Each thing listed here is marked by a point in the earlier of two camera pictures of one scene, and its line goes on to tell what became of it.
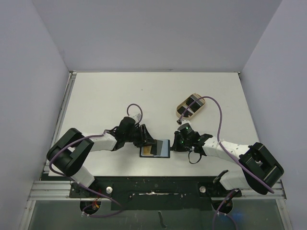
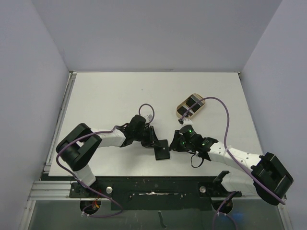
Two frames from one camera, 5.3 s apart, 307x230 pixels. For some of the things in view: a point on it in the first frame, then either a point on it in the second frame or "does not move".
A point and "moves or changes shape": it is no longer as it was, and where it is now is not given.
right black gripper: [177, 143] does not move
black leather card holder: [160, 148] moves or changes shape
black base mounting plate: [154, 192] does not move
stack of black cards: [196, 105] does not move
